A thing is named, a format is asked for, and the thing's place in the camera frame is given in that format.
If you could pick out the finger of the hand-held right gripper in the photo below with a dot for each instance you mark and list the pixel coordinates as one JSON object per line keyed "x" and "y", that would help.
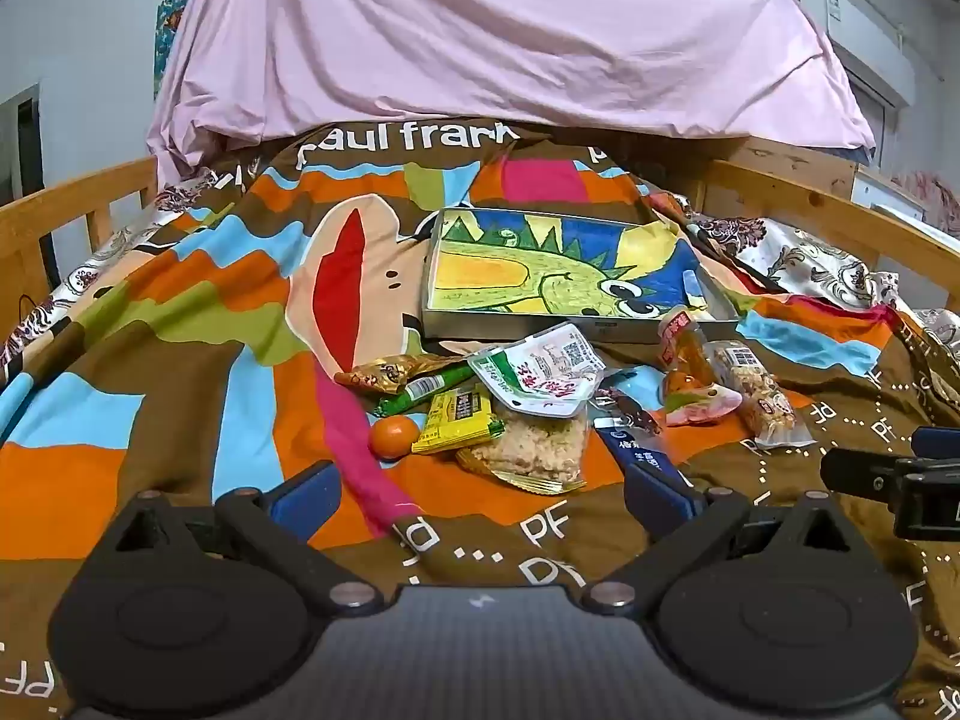
{"x": 937, "y": 442}
{"x": 862, "y": 474}

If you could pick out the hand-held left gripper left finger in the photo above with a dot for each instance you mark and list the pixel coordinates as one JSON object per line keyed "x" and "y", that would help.
{"x": 307, "y": 499}

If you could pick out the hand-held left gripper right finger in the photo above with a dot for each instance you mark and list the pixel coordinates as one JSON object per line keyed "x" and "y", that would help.
{"x": 660, "y": 495}

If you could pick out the blue snack packet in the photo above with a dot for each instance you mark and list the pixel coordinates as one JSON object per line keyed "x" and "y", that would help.
{"x": 637, "y": 450}

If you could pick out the pink white snack packet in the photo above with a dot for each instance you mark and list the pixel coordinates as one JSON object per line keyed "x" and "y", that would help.
{"x": 701, "y": 405}

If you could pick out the orange mandarin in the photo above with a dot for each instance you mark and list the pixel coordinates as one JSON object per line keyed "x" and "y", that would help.
{"x": 394, "y": 436}

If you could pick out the clear rice bar packet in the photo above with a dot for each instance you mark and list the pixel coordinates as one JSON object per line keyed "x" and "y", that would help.
{"x": 757, "y": 390}

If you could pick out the clear rice crisp packet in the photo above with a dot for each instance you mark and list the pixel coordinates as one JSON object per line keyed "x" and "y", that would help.
{"x": 532, "y": 450}

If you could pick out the orange packet with red label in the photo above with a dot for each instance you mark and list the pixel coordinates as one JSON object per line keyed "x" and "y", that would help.
{"x": 684, "y": 356}

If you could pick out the brown gold candy packet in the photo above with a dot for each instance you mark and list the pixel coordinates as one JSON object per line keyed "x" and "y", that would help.
{"x": 382, "y": 373}

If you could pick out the green stick snack packet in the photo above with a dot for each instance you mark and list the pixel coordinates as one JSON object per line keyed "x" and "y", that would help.
{"x": 424, "y": 388}

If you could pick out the yellow snack packet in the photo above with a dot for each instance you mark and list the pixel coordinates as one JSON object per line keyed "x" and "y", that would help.
{"x": 454, "y": 420}

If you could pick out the white green snack packet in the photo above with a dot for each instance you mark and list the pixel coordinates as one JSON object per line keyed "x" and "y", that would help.
{"x": 540, "y": 367}

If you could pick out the dinosaur print metal tray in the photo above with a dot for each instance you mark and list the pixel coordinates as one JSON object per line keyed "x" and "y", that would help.
{"x": 525, "y": 270}

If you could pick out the colourful printed blanket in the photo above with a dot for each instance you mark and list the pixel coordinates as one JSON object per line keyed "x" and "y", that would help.
{"x": 187, "y": 330}

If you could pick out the pink patterned cloth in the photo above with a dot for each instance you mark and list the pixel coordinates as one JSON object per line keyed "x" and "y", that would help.
{"x": 930, "y": 199}

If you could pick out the white air conditioner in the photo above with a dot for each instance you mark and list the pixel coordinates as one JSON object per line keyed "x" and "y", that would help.
{"x": 855, "y": 30}

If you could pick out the grey door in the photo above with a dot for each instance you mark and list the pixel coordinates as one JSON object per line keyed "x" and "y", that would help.
{"x": 22, "y": 142}

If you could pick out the pink bed sheet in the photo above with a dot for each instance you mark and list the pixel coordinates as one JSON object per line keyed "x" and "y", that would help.
{"x": 480, "y": 30}

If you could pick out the wooden bed frame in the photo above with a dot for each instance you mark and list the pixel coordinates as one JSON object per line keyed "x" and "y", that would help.
{"x": 787, "y": 202}

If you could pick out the colourful wall poster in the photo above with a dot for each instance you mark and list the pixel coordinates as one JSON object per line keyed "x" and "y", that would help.
{"x": 169, "y": 30}

